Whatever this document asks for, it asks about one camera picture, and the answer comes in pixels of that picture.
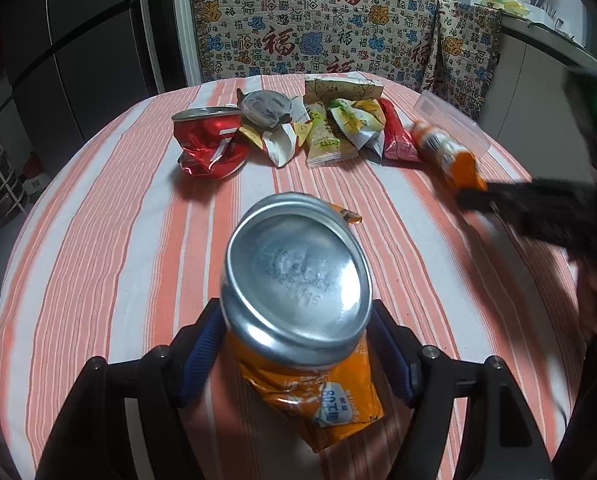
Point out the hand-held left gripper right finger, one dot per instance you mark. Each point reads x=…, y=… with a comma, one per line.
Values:
x=396, y=355

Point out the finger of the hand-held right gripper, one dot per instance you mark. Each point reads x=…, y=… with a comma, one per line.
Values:
x=558, y=227
x=528, y=194

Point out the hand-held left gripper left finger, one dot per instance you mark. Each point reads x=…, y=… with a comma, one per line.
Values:
x=201, y=355

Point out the orange white snack packet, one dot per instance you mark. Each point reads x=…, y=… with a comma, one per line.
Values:
x=443, y=147

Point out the crushed orange drink can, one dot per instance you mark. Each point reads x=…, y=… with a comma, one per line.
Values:
x=293, y=270

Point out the green white yellow snack packet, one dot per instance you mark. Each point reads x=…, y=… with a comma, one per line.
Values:
x=358, y=120

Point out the kitchen counter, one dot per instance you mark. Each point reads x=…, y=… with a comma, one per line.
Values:
x=538, y=60

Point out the clear plastic lid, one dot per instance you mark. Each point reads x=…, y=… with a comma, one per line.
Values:
x=453, y=112

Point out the red snack packet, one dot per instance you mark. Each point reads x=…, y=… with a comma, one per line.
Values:
x=396, y=140

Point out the small orange wrapper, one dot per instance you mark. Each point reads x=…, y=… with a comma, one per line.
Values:
x=351, y=216

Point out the yellow green plastic items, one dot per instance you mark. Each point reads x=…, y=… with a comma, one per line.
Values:
x=500, y=4

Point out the pale yellow snack packet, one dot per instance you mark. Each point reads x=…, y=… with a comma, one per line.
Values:
x=326, y=142

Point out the crushed red drink can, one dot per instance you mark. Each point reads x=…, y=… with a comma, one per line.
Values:
x=203, y=145

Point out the beige patterned paper box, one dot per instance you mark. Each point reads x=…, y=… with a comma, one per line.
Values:
x=343, y=87

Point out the crumpled grey foil wrapper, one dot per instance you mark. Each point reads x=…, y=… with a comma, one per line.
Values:
x=266, y=105

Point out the patterned cloth covered chair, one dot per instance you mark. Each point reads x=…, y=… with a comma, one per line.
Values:
x=298, y=35

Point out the grey refrigerator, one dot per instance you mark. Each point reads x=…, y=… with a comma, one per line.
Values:
x=78, y=35

